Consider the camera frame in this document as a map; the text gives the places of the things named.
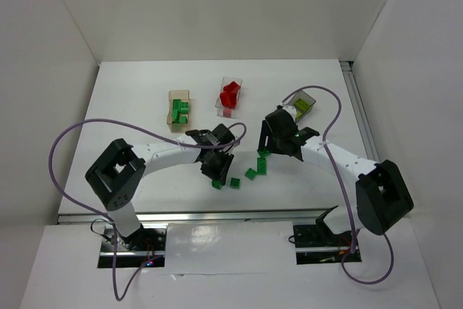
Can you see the aluminium rail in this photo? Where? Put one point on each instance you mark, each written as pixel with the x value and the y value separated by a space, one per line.
pixel 245 215
pixel 359 110

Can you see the green lego with holes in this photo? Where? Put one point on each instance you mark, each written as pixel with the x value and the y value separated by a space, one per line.
pixel 235 183
pixel 264 153

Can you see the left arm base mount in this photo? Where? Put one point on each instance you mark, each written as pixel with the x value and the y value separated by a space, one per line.
pixel 147 247

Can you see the aluminium right rail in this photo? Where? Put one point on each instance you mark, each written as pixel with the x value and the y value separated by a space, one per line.
pixel 359 110

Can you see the green lego with holes bottom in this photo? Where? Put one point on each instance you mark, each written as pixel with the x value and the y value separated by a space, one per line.
pixel 235 183

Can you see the green small lego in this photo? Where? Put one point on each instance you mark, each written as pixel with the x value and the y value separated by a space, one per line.
pixel 216 184
pixel 184 107
pixel 251 174

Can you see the dark smoked plastic container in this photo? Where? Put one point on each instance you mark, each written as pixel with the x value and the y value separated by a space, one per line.
pixel 302 94

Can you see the aluminium front rail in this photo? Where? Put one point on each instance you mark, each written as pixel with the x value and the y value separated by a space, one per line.
pixel 245 215

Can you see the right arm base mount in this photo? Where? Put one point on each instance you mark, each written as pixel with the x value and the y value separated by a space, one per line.
pixel 311 247

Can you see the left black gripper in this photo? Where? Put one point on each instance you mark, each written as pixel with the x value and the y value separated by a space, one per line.
pixel 218 164

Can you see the yellow-green long lego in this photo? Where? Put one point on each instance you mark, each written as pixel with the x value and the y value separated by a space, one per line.
pixel 302 105

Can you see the green long lego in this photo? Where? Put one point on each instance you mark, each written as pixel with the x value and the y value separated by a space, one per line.
pixel 261 166
pixel 175 110

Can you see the green small lego bottom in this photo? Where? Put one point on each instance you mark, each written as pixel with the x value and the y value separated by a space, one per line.
pixel 216 184

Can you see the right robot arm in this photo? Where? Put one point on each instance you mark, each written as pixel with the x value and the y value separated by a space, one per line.
pixel 378 196

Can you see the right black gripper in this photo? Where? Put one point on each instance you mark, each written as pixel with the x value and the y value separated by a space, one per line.
pixel 268 139

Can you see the wooden box container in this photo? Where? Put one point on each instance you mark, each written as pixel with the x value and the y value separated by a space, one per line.
pixel 183 95

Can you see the red small lego brick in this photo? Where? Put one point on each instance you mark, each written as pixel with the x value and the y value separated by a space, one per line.
pixel 227 113

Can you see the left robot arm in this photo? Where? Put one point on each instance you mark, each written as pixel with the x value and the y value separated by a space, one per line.
pixel 116 174

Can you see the clear plastic container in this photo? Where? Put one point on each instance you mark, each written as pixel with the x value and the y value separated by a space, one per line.
pixel 219 108

